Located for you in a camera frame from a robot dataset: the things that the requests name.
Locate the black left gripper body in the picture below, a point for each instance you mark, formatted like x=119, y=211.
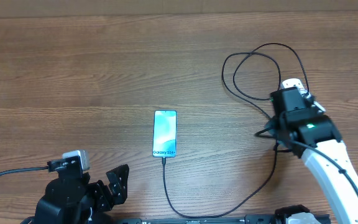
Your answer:
x=102, y=200

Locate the Samsung Galaxy smartphone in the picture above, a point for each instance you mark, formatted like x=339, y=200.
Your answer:
x=165, y=134

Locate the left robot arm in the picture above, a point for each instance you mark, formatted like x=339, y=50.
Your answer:
x=72, y=198

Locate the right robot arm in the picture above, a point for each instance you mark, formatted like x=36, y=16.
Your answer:
x=312, y=136

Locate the white charger adapter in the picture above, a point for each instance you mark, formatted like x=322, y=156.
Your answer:
x=292, y=82

